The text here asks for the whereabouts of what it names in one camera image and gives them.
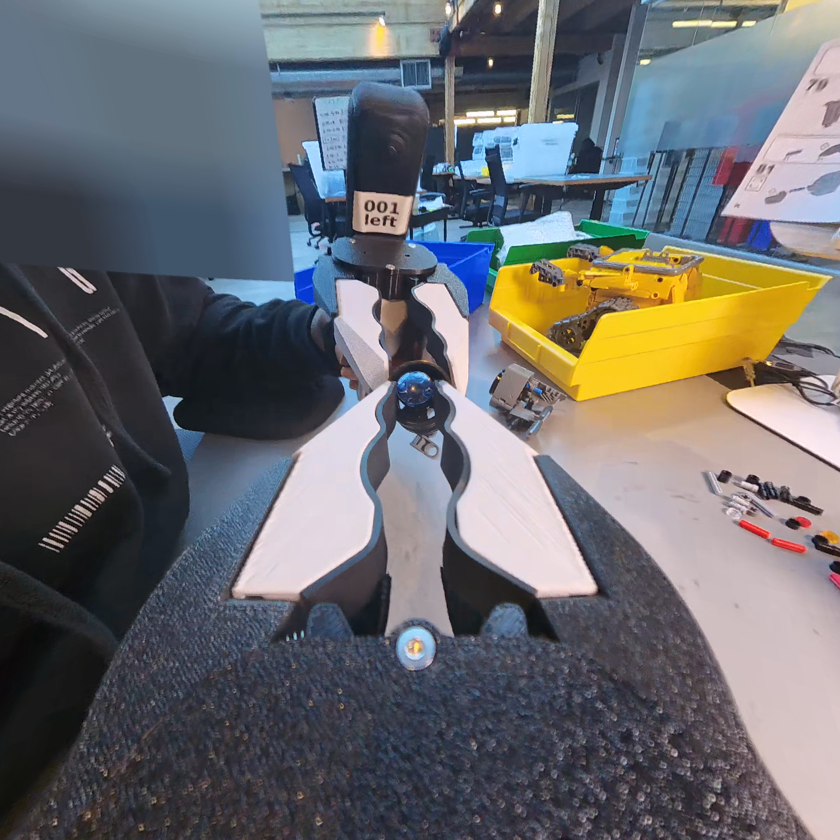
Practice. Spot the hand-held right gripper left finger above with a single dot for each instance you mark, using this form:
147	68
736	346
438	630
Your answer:
308	518

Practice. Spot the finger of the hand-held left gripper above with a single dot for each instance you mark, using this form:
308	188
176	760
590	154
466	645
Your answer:
451	328
358	328

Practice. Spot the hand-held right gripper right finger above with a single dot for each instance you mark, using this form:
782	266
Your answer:
518	518

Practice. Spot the clear blue round stud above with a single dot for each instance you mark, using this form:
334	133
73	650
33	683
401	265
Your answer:
415	388

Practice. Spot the black toy wheel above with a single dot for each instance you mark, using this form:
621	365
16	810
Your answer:
426	420

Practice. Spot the grey desk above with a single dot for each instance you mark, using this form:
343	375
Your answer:
656	492

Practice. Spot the person's left hand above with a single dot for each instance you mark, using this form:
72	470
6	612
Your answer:
328	334

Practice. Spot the whiteboard sign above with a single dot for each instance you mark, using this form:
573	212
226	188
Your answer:
331	131

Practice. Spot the black office chair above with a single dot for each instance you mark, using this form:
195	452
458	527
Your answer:
502	190
315	203

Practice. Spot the grey black brick model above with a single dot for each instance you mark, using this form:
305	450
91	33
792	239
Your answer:
518	394

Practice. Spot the white foam block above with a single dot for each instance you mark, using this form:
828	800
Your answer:
544	229

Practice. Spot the white storage box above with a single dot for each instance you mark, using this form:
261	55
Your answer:
544	148

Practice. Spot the yellow toy tracked vehicle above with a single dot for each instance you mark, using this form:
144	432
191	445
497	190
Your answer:
630	282

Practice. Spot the green storage bin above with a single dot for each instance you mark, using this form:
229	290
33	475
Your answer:
610	231

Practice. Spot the yellow storage bin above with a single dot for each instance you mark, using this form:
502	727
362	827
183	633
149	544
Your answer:
689	354

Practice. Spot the person in black hoodie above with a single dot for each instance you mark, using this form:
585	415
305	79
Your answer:
79	426

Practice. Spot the pile of small brick pieces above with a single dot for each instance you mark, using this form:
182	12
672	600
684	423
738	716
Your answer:
768	499

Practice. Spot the stack of coloured crates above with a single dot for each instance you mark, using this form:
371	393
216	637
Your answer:
738	197

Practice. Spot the white instruction booklet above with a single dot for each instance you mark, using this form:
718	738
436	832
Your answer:
800	151

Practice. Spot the wooden support post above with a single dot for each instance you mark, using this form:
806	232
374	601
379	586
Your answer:
449	105
543	59

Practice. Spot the white rounded base plate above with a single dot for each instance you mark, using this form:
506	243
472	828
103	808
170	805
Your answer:
800	420

